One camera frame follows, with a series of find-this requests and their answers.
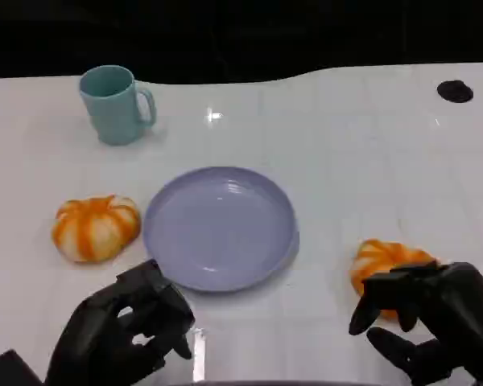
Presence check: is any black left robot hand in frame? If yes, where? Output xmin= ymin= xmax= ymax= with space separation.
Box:
xmin=43 ymin=258 xmax=196 ymax=386

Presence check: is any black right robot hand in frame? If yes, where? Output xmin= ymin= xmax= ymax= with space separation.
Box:
xmin=348 ymin=260 xmax=483 ymax=386

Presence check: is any orange white toy bread roll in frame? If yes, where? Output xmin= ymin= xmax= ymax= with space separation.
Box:
xmin=349 ymin=238 xmax=442 ymax=322
xmin=50 ymin=194 xmax=142 ymax=265

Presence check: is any lilac plate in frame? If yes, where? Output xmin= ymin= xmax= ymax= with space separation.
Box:
xmin=142 ymin=166 xmax=301 ymax=294

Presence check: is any pale green mug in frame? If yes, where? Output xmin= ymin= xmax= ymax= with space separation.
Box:
xmin=78 ymin=65 xmax=158 ymax=146

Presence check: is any black table grommet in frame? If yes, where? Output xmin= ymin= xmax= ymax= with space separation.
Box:
xmin=436 ymin=80 xmax=475 ymax=103

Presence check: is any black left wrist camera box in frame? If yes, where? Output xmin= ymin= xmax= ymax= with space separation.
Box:
xmin=0 ymin=349 xmax=43 ymax=386

